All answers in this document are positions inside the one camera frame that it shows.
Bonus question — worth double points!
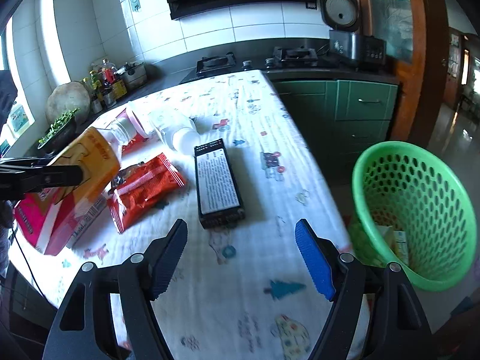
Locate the clear plastic cup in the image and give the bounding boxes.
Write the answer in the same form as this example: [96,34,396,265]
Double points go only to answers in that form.
[149,111,200,156]

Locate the bowl of green vegetables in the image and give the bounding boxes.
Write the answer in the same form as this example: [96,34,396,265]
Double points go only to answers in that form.
[37,108,79,155]

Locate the open rice cooker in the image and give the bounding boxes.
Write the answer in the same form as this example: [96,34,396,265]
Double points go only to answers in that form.
[320,0,360,65]

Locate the black appliance beside cooker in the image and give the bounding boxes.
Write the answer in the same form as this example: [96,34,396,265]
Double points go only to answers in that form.
[361,36,386,65]

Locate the wooden door frame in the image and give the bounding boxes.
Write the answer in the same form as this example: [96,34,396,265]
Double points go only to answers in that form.
[358,0,449,147]

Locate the round beige melon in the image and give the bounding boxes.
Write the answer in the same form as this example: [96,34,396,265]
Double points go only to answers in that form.
[46,81,90,125]

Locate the green kitchen cabinet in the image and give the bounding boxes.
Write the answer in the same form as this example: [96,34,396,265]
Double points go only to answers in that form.
[272,80,398,183]

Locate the green perforated trash basket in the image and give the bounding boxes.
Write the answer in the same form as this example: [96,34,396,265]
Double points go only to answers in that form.
[347,141,478,292]

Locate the white blue milk carton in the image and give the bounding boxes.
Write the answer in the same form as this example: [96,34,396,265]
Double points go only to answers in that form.
[392,230,409,265]

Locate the orange pink drink carton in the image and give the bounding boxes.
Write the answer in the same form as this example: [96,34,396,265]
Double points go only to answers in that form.
[14,120,128,255]

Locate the black gas stove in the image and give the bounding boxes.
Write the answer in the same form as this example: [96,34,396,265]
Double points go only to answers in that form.
[195,46,319,78]

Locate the steel pot on counter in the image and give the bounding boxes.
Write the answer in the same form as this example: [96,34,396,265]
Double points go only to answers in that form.
[116,62,148,91]

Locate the black rectangular box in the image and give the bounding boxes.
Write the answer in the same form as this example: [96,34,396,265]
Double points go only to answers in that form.
[194,138,246,229]

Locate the condiment bottles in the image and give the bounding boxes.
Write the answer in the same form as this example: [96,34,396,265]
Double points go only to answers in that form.
[81,58,127,115]

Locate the red snack wrapper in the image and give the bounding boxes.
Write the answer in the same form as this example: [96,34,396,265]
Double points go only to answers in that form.
[106,153,186,234]

